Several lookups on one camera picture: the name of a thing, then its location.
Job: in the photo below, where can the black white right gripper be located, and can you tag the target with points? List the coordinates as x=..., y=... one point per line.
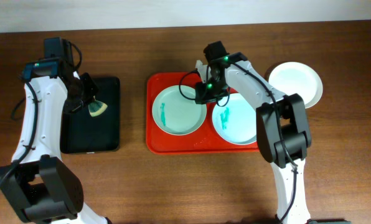
x=208, y=96

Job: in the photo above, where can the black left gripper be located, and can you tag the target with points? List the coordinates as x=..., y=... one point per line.
x=80, y=94

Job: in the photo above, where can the green yellow sponge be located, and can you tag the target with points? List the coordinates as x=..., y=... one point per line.
x=96, y=108

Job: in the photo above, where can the light blue plate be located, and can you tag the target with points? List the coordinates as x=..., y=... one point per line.
x=234, y=120

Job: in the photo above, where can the light green plate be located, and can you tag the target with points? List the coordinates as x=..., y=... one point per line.
x=175, y=112

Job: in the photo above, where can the white plate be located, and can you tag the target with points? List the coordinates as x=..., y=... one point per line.
x=296, y=77

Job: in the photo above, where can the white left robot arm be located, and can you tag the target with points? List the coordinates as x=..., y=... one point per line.
x=37, y=184

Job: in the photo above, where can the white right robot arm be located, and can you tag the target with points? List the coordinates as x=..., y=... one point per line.
x=283, y=134

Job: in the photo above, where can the black water tray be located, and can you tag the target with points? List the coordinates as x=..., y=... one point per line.
x=82, y=133

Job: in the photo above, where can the red plastic tray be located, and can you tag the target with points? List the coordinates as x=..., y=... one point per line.
x=203, y=140

